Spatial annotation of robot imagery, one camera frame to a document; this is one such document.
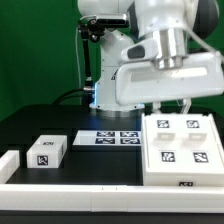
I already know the black cable bundle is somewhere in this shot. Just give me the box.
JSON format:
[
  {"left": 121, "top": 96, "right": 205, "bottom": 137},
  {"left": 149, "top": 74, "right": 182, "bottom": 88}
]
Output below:
[{"left": 52, "top": 88, "right": 94, "bottom": 106}]

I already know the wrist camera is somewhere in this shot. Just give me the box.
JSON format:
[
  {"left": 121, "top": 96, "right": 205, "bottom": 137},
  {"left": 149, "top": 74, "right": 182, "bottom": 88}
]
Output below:
[{"left": 120, "top": 38, "right": 159, "bottom": 63}]

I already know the white cabinet box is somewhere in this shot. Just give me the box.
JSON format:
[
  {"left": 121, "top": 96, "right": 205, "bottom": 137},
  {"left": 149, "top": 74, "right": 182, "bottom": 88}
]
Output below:
[{"left": 141, "top": 114, "right": 224, "bottom": 187}]

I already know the white marker base plate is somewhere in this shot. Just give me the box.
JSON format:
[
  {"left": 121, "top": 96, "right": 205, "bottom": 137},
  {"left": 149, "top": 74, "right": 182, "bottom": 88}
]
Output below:
[{"left": 73, "top": 130, "right": 141, "bottom": 146}]

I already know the white front fence rail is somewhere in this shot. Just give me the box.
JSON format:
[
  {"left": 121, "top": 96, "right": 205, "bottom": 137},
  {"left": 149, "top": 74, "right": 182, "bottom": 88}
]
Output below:
[{"left": 0, "top": 184, "right": 224, "bottom": 214}]

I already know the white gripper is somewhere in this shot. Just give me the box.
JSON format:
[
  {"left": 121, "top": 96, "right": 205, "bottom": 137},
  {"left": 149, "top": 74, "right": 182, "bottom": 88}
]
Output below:
[{"left": 115, "top": 53, "right": 224, "bottom": 114}]

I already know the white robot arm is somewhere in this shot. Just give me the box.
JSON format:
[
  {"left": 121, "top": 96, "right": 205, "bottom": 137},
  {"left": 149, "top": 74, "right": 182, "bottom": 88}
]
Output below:
[{"left": 78, "top": 0, "right": 224, "bottom": 116}]

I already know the white block with marker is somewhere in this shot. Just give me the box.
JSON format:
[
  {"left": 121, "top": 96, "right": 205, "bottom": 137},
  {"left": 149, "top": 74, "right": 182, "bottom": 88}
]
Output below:
[{"left": 26, "top": 135, "right": 67, "bottom": 168}]

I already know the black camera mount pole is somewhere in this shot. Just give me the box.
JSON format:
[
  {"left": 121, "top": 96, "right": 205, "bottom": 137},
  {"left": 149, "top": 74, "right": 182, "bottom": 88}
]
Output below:
[{"left": 78, "top": 13, "right": 129, "bottom": 92}]

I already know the white left fence piece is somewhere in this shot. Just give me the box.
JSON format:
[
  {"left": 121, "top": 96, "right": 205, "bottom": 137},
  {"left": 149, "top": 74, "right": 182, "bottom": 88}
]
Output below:
[{"left": 0, "top": 150, "right": 20, "bottom": 184}]

